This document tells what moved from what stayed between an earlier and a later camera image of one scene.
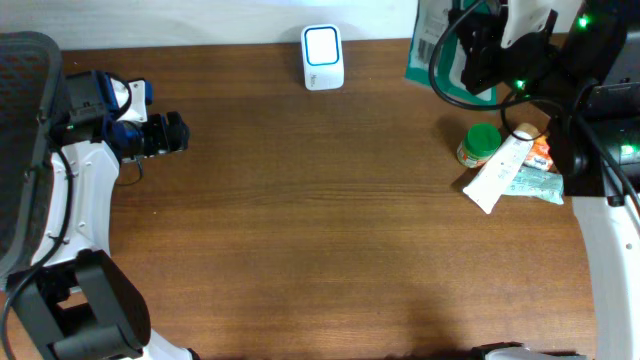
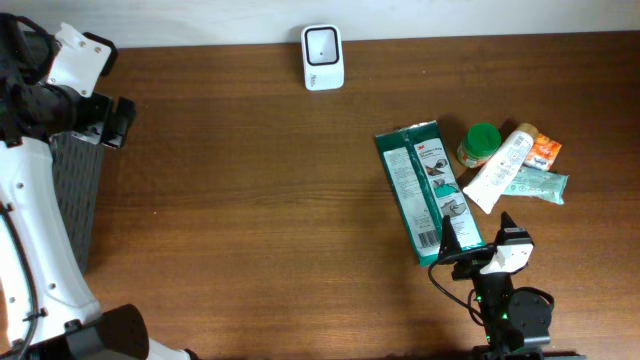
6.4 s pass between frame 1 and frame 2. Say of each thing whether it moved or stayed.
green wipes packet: moved
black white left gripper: moved
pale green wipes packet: stayed
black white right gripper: moved
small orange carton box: stayed
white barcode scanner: stayed
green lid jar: stayed
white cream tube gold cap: stayed
